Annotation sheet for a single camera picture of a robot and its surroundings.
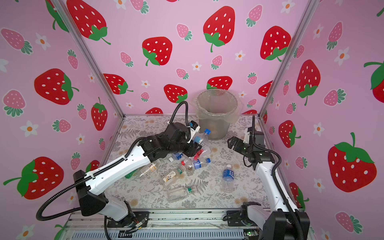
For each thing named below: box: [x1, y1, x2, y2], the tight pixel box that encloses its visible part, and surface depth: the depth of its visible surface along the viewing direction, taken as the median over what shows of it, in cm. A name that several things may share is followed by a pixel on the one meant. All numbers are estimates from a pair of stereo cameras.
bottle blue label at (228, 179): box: [221, 164, 235, 193], surface depth 87 cm
